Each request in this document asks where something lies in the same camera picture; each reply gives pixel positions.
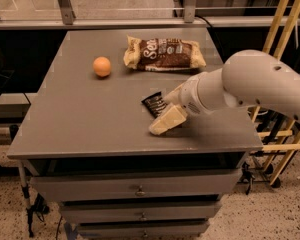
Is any grey drawer cabinet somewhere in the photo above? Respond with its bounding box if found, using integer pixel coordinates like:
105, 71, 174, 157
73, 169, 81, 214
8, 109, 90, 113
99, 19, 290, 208
8, 30, 261, 228

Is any black rxbar chocolate bar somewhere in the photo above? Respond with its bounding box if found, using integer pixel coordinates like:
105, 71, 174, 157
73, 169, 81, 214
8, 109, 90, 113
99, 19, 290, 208
141, 92, 167, 118

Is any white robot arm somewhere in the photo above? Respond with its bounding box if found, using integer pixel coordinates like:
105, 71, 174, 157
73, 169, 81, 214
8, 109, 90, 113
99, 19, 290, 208
149, 50, 300, 135

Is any metal window post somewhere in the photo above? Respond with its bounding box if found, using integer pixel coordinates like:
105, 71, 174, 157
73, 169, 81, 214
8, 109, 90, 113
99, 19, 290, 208
57, 0, 75, 25
183, 0, 197, 23

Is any grey drawer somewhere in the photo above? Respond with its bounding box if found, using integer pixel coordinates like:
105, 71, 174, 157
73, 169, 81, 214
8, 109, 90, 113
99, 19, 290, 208
31, 169, 241, 202
60, 201, 221, 224
77, 221, 209, 239

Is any orange fruit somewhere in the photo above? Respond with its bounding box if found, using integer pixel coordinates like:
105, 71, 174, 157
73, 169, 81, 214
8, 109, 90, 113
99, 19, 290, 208
93, 57, 111, 77

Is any right metal window post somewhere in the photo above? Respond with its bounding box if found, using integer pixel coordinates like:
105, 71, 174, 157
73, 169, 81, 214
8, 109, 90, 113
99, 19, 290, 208
183, 0, 197, 23

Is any left metal window post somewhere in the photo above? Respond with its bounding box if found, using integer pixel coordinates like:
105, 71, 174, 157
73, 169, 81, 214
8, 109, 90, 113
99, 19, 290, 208
57, 0, 75, 25

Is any yellow wooden rack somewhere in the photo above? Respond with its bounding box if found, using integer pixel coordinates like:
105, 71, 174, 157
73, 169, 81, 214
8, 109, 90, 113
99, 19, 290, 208
253, 0, 300, 188

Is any metal tripod leg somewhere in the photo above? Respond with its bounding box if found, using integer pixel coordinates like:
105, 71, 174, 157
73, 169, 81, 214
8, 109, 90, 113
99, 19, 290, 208
18, 161, 34, 238

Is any top grey drawer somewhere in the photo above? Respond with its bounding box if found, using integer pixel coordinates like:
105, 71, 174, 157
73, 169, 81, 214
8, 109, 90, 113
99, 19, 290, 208
31, 169, 241, 202

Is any middle grey drawer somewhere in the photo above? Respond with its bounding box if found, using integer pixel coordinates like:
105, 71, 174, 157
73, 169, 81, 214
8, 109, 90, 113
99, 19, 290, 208
60, 201, 221, 224

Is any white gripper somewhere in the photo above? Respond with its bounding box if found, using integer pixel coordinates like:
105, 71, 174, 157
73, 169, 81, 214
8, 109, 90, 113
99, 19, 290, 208
149, 74, 211, 135

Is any black cable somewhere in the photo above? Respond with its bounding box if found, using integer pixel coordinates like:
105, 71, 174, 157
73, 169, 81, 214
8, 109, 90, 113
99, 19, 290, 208
194, 14, 228, 65

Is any bottom grey drawer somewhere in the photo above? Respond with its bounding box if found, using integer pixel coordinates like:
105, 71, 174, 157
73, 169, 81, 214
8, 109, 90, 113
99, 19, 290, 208
77, 221, 209, 239

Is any brown chip bag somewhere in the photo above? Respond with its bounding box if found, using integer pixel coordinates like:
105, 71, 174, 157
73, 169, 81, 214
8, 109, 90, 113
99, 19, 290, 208
123, 36, 206, 71

